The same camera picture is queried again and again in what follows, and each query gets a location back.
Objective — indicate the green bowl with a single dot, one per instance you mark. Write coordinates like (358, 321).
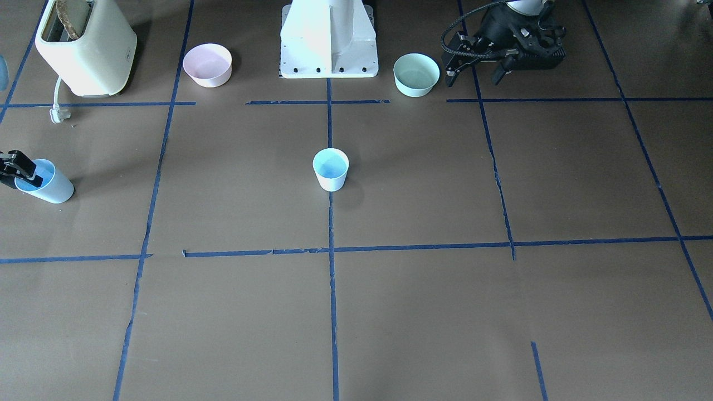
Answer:
(415, 74)

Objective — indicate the light blue plastic cup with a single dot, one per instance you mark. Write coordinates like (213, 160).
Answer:
(55, 188)

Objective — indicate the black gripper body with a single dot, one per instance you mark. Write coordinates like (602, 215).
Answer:
(493, 28)

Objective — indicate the pink bowl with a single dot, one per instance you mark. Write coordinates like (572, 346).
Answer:
(208, 64)

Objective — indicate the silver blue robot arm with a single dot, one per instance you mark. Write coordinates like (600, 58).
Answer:
(470, 23)

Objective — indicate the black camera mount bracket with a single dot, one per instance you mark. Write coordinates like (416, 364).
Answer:
(462, 45)

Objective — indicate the toast slice in toaster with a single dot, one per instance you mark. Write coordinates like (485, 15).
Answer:
(73, 16)

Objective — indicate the cream toaster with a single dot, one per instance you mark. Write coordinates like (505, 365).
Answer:
(98, 64)

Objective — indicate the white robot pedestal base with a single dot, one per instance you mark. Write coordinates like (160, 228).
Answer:
(328, 40)

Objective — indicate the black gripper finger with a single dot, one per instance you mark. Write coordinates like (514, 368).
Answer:
(453, 65)
(16, 165)
(502, 69)

